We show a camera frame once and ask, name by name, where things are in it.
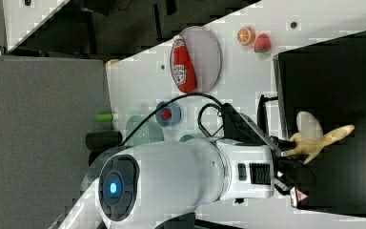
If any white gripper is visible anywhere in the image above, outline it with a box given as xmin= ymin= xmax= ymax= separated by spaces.
xmin=216 ymin=135 xmax=296 ymax=200

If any peeled banana toy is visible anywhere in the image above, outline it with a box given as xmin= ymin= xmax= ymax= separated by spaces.
xmin=282 ymin=111 xmax=355 ymax=164

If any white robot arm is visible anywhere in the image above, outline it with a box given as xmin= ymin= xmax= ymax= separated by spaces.
xmin=49 ymin=137 xmax=282 ymax=229

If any silver toaster oven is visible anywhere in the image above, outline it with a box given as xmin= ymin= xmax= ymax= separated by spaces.
xmin=274 ymin=31 xmax=366 ymax=218

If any pink strawberry toy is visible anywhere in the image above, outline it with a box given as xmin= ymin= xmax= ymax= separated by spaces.
xmin=254 ymin=33 xmax=272 ymax=52

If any orange slice toy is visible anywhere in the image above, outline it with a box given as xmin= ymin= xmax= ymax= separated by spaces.
xmin=236 ymin=27 xmax=255 ymax=46

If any blue bowl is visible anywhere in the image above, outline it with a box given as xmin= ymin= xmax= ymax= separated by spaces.
xmin=155 ymin=102 xmax=181 ymax=127

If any small red strawberry toy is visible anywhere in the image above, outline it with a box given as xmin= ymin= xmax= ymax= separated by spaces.
xmin=161 ymin=109 xmax=172 ymax=120

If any grey round plate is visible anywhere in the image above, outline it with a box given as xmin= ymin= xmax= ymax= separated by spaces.
xmin=170 ymin=27 xmax=222 ymax=93

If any red ketchup bottle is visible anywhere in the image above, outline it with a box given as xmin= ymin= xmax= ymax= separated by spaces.
xmin=172 ymin=35 xmax=197 ymax=93

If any green lime toy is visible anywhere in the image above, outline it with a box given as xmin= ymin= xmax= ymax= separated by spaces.
xmin=95 ymin=114 xmax=113 ymax=122

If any small black pot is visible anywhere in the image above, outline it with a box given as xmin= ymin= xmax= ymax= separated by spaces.
xmin=85 ymin=131 xmax=123 ymax=151

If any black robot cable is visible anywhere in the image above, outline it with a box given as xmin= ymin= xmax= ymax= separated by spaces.
xmin=119 ymin=92 xmax=233 ymax=147

